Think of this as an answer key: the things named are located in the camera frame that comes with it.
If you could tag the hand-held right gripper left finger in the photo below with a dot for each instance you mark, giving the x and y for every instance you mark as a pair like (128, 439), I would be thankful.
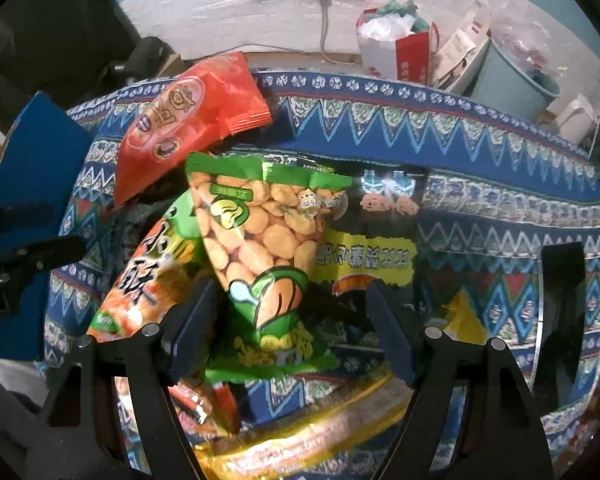
(196, 320)

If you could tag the black cylindrical device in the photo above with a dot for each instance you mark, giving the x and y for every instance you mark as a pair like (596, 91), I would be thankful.
(140, 60)

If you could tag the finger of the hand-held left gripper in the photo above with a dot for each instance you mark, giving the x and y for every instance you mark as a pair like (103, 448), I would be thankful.
(40, 255)

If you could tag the yellow snack packet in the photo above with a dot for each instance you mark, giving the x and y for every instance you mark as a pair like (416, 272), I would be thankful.
(462, 321)

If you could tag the teal bin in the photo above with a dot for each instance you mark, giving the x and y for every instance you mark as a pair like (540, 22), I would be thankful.
(510, 85)

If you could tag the brown cardboard box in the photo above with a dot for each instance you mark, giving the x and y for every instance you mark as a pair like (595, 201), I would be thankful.
(177, 66)

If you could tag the black snack packet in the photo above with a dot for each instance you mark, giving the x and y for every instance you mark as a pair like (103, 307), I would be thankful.
(375, 230)

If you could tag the small red snack packet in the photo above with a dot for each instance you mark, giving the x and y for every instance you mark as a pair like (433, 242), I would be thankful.
(225, 405)

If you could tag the blue patterned tablecloth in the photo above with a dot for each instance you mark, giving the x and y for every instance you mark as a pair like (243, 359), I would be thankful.
(480, 160)

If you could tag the white jug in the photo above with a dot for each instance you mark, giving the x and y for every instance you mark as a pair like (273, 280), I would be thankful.
(577, 120)

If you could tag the orange green snack packet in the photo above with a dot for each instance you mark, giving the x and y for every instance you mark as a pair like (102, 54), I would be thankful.
(140, 280)

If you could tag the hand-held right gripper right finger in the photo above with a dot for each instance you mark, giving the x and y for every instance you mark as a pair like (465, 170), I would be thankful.
(391, 332)

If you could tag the green bean snack packet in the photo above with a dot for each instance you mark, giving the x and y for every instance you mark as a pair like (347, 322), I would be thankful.
(260, 230)

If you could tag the red white paper bag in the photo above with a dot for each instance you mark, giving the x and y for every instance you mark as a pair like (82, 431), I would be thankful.
(410, 55)

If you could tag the clear plastic bag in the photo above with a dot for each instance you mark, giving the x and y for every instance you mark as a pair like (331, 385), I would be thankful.
(540, 45)

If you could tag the gold snack packet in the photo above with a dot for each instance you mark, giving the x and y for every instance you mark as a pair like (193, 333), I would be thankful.
(290, 440)

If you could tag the blue board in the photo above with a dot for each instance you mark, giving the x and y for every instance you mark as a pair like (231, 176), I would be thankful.
(35, 160)

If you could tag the flat cardboard packaging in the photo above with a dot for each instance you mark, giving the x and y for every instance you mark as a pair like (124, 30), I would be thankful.
(460, 50)

